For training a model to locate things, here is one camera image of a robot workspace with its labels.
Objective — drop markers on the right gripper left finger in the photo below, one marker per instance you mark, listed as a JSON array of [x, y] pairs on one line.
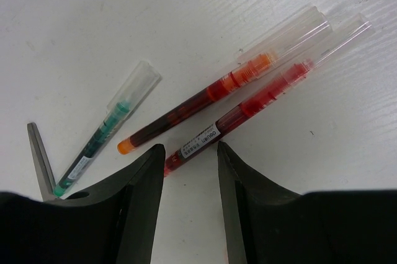
[[117, 216]]

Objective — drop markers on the black handled scissors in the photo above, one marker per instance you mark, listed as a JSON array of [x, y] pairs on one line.
[[49, 188]]

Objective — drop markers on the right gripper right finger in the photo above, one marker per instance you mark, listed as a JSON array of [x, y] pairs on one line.
[[253, 211]]

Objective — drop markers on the red gel pen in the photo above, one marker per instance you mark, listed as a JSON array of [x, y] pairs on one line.
[[337, 43]]

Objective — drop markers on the orange gel pen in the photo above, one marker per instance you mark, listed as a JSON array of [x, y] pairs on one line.
[[290, 38]]

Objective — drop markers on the green gel pen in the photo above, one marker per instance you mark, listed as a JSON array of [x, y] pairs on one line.
[[133, 91]]

